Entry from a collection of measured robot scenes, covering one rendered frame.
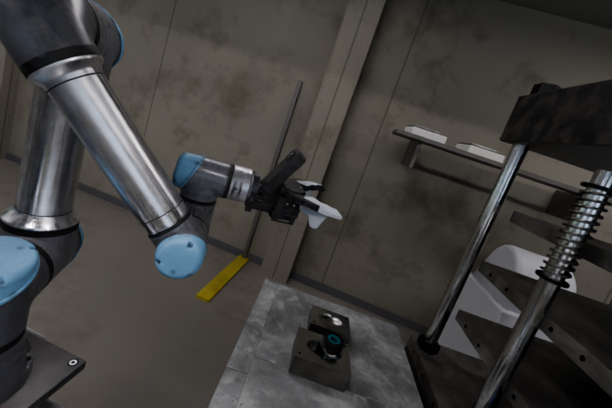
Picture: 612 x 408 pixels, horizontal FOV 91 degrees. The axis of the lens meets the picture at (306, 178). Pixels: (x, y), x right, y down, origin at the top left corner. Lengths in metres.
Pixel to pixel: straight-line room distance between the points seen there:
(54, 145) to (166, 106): 3.03
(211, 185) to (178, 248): 0.16
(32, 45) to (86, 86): 0.07
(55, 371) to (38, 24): 0.58
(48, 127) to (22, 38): 0.19
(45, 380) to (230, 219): 2.77
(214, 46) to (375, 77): 1.66
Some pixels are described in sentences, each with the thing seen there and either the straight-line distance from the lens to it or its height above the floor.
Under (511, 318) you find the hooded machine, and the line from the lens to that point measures 2.67.
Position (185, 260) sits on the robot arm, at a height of 1.34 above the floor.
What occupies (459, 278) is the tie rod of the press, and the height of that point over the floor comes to 1.18.
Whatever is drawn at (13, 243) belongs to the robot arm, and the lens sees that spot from 0.69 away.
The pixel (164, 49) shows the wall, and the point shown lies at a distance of 3.77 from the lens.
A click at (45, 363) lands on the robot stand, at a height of 1.04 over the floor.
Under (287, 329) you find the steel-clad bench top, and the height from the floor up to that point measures 0.80.
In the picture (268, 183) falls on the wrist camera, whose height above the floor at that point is 1.46.
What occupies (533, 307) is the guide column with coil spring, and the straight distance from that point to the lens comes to 1.23.
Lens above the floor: 1.61
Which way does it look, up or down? 10 degrees down
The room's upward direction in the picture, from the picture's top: 19 degrees clockwise
